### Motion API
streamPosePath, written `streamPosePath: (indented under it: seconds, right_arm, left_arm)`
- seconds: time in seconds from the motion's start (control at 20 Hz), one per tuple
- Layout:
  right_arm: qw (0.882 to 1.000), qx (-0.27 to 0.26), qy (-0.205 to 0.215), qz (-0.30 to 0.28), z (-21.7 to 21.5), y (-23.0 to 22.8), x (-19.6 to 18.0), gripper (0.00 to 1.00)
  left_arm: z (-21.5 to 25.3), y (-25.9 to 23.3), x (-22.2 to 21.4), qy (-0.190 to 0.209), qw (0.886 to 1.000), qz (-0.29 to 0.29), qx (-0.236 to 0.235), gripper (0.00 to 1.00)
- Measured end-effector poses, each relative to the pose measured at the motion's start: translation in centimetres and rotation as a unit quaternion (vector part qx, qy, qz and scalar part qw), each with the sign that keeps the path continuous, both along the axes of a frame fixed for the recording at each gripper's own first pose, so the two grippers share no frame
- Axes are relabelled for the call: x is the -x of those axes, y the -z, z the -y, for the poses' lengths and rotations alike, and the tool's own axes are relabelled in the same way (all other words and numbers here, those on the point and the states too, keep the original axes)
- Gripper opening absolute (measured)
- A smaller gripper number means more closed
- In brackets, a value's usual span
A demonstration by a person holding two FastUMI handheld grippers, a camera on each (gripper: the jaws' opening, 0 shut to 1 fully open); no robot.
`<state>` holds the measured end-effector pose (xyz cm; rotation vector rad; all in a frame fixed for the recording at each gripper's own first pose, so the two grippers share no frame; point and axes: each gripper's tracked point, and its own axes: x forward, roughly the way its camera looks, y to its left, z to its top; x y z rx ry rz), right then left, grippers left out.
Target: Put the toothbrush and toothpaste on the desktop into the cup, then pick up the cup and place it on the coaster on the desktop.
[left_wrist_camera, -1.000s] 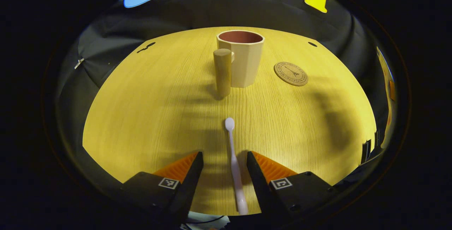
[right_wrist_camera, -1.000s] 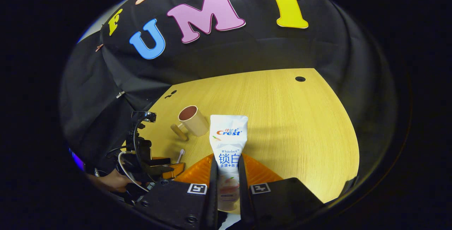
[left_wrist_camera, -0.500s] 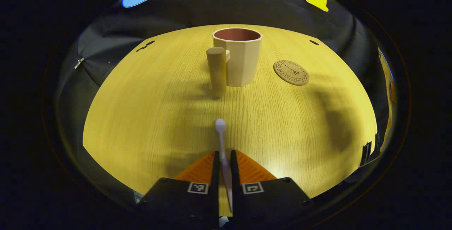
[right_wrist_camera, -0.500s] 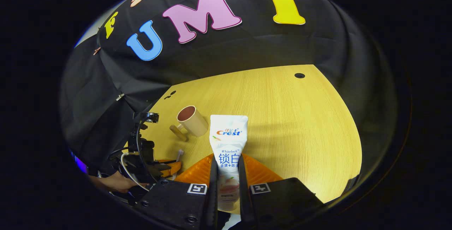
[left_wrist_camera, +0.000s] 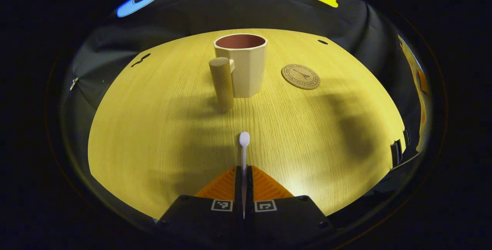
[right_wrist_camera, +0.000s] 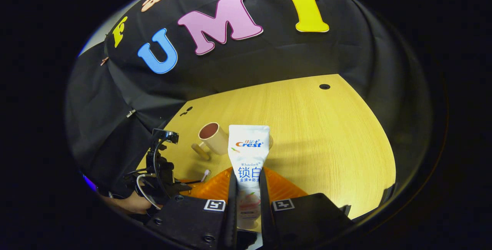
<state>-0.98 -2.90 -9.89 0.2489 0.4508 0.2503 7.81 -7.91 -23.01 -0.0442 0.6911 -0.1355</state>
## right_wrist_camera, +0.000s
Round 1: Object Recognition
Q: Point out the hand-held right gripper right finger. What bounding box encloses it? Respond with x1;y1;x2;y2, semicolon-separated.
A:
259;167;353;250

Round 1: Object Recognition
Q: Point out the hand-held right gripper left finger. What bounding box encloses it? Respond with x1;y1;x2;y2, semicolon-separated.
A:
145;167;238;250

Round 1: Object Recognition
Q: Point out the white toothpaste tube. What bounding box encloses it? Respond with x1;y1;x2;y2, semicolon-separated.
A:
228;124;271;230

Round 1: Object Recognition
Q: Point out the beige cup with peg handle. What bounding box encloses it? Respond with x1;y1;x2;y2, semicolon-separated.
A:
191;122;231;161

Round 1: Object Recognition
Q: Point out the wooden desktop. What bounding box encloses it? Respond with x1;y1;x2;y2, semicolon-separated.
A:
136;74;396;220

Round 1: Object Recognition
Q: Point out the black backdrop cloth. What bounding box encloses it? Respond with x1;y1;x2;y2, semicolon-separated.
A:
65;0;433;200

